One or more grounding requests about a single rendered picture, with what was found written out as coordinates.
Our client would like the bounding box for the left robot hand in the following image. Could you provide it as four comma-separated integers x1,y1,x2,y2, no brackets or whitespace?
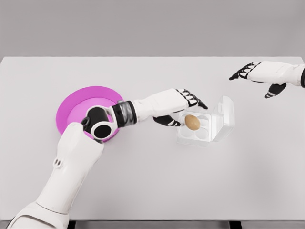
149,88,208,127

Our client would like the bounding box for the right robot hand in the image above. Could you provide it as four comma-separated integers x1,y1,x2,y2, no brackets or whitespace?
229,61,288,99

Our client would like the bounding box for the brown egg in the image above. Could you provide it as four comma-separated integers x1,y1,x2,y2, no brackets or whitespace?
185,114,201,131

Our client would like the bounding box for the clear plastic egg box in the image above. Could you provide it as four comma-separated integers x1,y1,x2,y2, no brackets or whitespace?
175,95,235,148

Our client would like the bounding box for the magenta plate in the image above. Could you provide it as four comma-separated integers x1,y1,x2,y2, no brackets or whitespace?
55,86,126,144

